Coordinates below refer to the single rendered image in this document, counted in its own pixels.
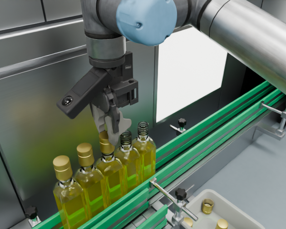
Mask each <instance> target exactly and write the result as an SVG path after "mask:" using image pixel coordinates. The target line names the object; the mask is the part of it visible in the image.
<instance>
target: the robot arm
mask: <svg viewBox="0 0 286 229"><path fill-rule="evenodd" d="M80 2H81V8H82V16H83V23H84V32H85V40H86V47H87V54H88V56H89V63H90V64H91V65H92V66H93V67H92V68H91V69H90V70H89V71H88V72H87V73H86V74H85V75H84V76H83V77H82V78H81V79H80V80H79V81H78V82H77V83H76V84H75V85H74V86H73V87H72V88H71V89H70V90H69V91H68V92H67V93H66V94H65V95H64V96H63V97H62V98H61V99H60V100H59V101H58V102H57V103H56V105H57V107H58V108H59V109H60V110H61V111H62V112H63V113H64V114H65V115H67V116H68V117H69V118H70V119H74V118H75V117H76V116H77V115H78V114H79V113H80V112H81V111H82V110H83V109H84V108H85V107H86V106H87V105H88V104H89V105H90V109H91V112H92V116H93V118H94V122H95V124H96V127H97V129H98V132H99V133H101V132H103V131H105V128H104V124H105V123H106V125H107V128H108V131H107V133H108V141H109V142H110V143H111V144H112V145H113V146H115V145H116V144H117V142H118V139H119V136H120V135H121V134H122V133H123V132H124V131H126V130H127V129H128V128H129V127H130V126H131V124H132V121H131V119H125V118H123V114H122V112H121V111H120V110H118V108H120V107H124V106H127V105H129V103H130V105H133V104H135V103H137V102H138V81H137V80H135V79H134V78H133V53H132V52H131V51H126V39H125V38H127V39H128V40H130V41H132V42H134V43H138V44H143V45H146V46H157V45H159V44H162V43H163V42H164V41H165V40H166V38H168V37H170V35H171V34H172V32H173V30H174V29H177V28H181V27H184V26H187V25H190V26H192V27H194V28H195V29H196V30H198V31H199V32H201V33H202V34H203V35H205V36H206V37H207V38H209V39H210V40H211V41H213V42H214V43H216V44H217V45H218V46H220V47H221V48H223V49H224V50H225V51H226V52H228V53H229V54H231V55H232V56H234V57H235V58H236V59H238V60H239V61H240V62H242V63H243V64H244V65H246V66H247V67H249V68H250V69H251V70H253V71H254V72H256V73H257V74H258V75H260V76H261V77H262V78H264V79H265V80H266V81H268V82H269V83H271V84H272V85H273V86H275V87H276V88H278V89H279V90H280V91H281V92H283V93H284V94H286V23H285V22H283V21H282V20H280V19H278V18H276V17H274V16H273V15H271V14H269V13H267V12H266V11H264V10H262V9H261V8H259V7H257V6H255V5H254V4H252V3H250V2H248V1H247V0H80ZM135 88H136V98H134V89H135Z"/></svg>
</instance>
